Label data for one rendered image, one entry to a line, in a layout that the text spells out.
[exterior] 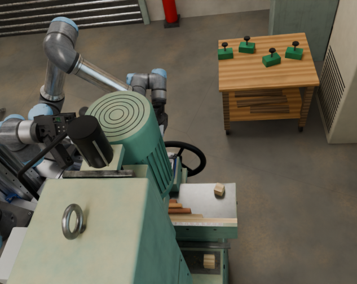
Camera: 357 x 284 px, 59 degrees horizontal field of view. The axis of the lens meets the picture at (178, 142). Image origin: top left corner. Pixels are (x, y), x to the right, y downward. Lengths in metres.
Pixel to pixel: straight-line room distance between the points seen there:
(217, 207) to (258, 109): 1.39
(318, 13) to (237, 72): 0.98
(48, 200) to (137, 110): 0.28
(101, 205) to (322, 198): 1.91
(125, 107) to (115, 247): 0.34
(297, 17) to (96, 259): 2.68
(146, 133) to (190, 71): 2.50
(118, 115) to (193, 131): 1.92
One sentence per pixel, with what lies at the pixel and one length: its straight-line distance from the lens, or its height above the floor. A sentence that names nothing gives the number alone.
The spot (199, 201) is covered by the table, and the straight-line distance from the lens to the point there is 1.27.
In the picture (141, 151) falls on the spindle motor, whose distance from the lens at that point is 0.75.
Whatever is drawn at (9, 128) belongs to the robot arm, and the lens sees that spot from 1.09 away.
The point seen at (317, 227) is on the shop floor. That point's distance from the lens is 2.25.
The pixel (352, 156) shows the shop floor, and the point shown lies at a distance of 2.59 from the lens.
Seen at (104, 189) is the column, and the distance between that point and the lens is 0.62.
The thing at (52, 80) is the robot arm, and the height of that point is 1.15.
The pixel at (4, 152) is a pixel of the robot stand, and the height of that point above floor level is 1.00.
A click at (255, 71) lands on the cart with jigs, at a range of 2.32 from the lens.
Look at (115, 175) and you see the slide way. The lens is 0.63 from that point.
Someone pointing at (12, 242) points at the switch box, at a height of 1.48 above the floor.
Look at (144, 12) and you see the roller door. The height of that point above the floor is 0.16.
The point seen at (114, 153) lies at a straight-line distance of 0.67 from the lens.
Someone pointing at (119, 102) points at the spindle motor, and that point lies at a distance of 0.79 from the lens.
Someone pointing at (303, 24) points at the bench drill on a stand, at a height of 0.40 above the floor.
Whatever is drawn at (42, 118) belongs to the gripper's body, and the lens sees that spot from 1.03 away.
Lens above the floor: 2.02
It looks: 51 degrees down
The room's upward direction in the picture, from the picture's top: 14 degrees counter-clockwise
